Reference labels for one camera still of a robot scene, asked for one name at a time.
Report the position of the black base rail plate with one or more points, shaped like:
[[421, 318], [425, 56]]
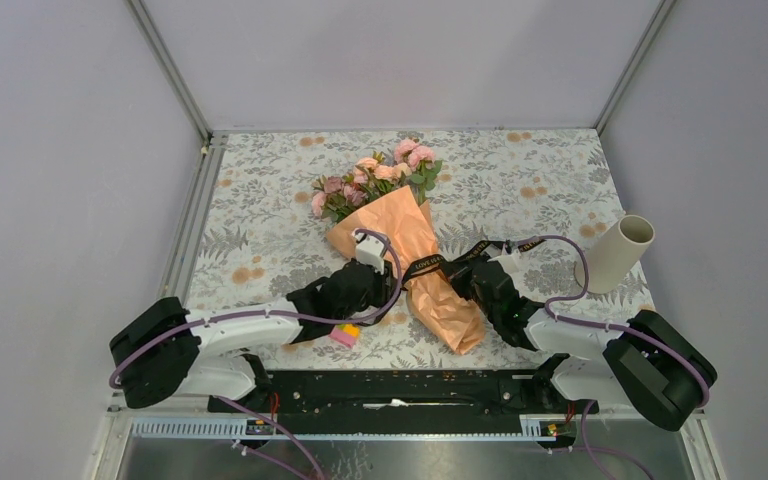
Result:
[[404, 402]]

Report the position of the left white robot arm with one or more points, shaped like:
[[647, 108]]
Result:
[[169, 350]]

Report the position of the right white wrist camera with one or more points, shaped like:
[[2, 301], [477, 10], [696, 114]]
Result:
[[510, 259]]

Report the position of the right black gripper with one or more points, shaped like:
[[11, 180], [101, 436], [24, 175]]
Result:
[[459, 272]]

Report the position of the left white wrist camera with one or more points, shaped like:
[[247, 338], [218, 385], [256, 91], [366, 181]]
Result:
[[370, 249]]

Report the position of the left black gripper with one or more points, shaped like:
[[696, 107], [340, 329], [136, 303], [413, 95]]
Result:
[[384, 283]]

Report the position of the pink flat block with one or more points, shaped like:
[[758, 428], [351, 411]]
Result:
[[340, 338]]

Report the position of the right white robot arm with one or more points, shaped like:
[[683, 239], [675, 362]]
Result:
[[643, 362]]

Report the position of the yellow studded brick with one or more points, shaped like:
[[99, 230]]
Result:
[[350, 330]]

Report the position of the peach paper flower bouquet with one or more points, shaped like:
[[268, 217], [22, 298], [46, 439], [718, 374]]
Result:
[[389, 195]]

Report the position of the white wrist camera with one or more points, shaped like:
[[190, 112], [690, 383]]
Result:
[[370, 249], [510, 259]]

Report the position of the black gold-lettered ribbon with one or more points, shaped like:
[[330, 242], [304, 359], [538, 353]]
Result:
[[436, 263]]

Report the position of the beige cylindrical vase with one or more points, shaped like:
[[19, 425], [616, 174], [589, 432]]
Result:
[[616, 252]]

